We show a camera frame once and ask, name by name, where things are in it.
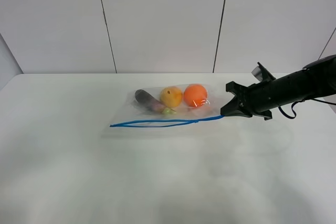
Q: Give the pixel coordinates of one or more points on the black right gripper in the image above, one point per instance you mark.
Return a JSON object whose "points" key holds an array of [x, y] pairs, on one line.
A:
{"points": [[241, 104]]}

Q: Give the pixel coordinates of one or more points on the clear bag with blue zipper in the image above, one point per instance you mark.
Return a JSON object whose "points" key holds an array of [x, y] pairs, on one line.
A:
{"points": [[132, 119]]}

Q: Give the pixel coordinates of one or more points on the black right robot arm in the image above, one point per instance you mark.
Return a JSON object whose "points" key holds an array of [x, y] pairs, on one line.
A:
{"points": [[316, 80]]}

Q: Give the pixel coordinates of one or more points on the orange fruit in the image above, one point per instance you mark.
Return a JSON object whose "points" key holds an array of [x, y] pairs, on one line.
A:
{"points": [[195, 95]]}

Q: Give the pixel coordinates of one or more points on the yellow fruit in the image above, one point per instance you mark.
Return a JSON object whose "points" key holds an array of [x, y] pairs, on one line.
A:
{"points": [[171, 96]]}

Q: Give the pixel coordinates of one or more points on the purple eggplant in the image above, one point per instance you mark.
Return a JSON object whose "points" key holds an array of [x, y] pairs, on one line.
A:
{"points": [[151, 103]]}

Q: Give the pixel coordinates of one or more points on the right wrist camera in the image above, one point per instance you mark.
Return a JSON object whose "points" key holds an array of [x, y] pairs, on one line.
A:
{"points": [[262, 74]]}

